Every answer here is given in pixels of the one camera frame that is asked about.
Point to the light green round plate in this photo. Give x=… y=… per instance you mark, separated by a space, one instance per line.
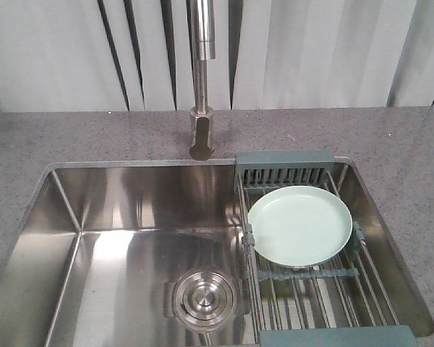
x=300 y=226

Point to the grey dish drying rack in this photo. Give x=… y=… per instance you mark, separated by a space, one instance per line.
x=362 y=296

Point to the stainless steel sink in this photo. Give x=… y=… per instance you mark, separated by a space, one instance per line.
x=100 y=240

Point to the steel sink drain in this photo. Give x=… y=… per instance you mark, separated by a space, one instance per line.
x=205 y=300

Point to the steel kitchen faucet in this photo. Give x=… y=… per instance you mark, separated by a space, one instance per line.
x=202 y=33

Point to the white pleated curtain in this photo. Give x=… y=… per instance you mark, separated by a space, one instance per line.
x=136 y=55

